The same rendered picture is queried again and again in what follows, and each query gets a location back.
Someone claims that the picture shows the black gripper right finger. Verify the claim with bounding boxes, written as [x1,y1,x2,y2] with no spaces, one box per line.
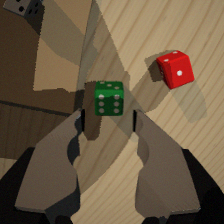
[133,109,224,224]

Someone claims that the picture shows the white die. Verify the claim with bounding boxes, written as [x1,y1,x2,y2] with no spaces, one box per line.
[3,0,44,18]

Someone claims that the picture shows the red die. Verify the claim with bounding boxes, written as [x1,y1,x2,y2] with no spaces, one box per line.
[156,50,194,90]

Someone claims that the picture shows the green die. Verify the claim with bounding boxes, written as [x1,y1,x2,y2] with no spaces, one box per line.
[94,81,124,116]

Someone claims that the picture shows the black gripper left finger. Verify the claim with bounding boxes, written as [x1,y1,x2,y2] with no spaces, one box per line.
[0,108,85,224]

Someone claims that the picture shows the tan flat mat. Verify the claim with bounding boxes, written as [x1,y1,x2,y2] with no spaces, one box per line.
[0,0,93,114]

